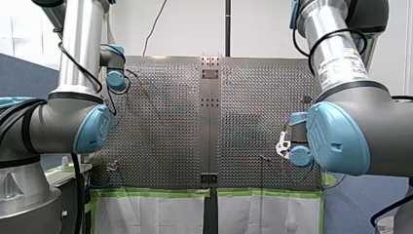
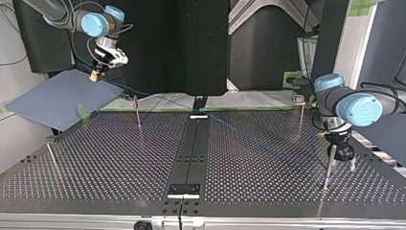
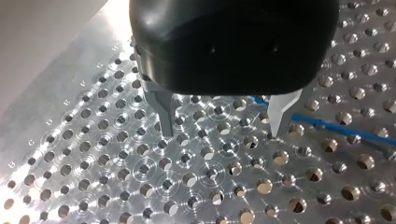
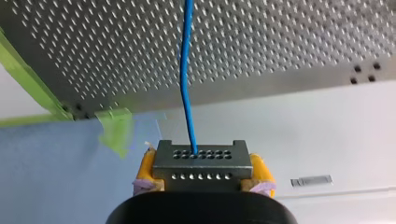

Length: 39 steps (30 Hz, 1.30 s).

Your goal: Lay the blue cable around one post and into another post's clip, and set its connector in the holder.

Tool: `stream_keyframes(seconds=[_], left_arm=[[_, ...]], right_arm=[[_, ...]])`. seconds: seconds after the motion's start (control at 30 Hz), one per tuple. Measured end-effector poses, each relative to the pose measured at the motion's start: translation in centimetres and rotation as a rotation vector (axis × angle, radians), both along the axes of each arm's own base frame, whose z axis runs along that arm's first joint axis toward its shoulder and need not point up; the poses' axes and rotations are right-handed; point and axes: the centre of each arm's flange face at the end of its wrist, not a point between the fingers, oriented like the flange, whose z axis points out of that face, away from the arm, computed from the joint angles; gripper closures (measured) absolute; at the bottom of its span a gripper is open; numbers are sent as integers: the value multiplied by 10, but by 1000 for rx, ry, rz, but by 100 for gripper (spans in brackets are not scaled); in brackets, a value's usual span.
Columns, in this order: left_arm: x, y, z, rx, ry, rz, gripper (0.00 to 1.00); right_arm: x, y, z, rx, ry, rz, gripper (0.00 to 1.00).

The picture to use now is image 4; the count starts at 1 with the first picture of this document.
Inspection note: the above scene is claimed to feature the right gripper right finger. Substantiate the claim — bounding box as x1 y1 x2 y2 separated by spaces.
240 152 277 198

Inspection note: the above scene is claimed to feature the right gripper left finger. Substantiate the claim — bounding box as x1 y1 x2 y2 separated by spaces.
133 147 166 197

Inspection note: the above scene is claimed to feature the blue cable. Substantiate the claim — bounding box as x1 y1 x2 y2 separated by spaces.
151 0 254 192

